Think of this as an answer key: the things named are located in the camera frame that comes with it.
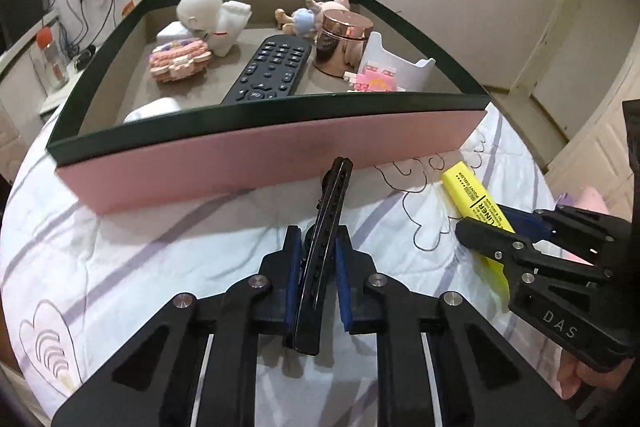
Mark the rose gold candle jar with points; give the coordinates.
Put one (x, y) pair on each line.
(340, 42)

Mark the white round-head figurine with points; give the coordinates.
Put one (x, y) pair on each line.
(217, 22)

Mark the orange-capped glass bottle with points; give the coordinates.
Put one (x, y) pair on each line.
(54, 60)

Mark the low white side cabinet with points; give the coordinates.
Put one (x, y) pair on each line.
(58, 96)

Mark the white power adapter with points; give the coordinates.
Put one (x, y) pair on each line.
(172, 32)

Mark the striped white tablecloth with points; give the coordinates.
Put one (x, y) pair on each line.
(109, 275)

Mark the clear heart-shaped dish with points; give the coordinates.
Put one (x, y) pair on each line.
(50, 349)

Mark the person's right hand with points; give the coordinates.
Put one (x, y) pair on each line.
(572, 374)

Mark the black hair comb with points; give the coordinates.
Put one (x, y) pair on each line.
(318, 260)

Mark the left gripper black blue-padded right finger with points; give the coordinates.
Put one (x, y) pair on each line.
(440, 362)

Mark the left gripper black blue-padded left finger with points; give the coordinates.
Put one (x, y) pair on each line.
(194, 361)

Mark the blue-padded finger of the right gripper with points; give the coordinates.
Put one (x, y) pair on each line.
(571, 228)

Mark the pastel doll figurine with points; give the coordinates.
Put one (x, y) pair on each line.
(306, 21)

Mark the yellow highlighter pen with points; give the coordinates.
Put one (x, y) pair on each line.
(472, 200)

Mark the black TV remote control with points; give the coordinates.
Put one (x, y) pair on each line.
(274, 71)

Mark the white earbuds case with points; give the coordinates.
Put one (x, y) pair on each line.
(159, 107)

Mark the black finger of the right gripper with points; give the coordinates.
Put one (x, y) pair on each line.
(514, 251)

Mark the pink box with dark rim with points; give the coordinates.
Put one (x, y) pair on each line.
(254, 142)

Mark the pink flower block toy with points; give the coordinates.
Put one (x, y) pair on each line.
(373, 78)

